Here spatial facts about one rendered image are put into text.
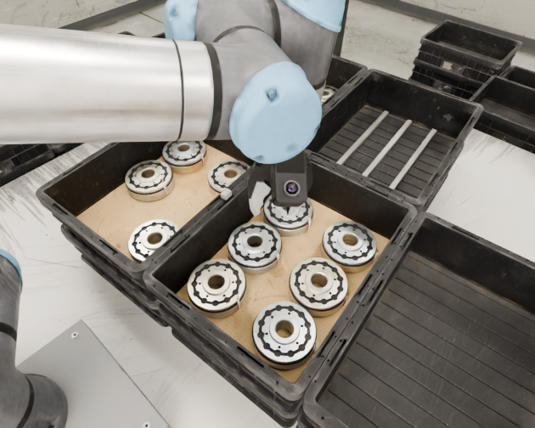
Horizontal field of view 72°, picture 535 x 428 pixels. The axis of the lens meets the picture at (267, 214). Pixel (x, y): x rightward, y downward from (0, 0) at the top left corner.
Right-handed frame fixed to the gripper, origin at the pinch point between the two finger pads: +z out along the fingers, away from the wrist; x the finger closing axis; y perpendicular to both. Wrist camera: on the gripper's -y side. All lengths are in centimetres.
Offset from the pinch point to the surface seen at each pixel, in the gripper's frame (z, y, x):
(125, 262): 4.6, -5.9, 24.4
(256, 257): 8.9, -3.1, 2.3
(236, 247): 9.2, -0.4, 5.9
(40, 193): 6.6, 11.7, 41.8
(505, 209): 16, 14, -66
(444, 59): 28, 122, -107
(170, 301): 3.6, -13.7, 17.1
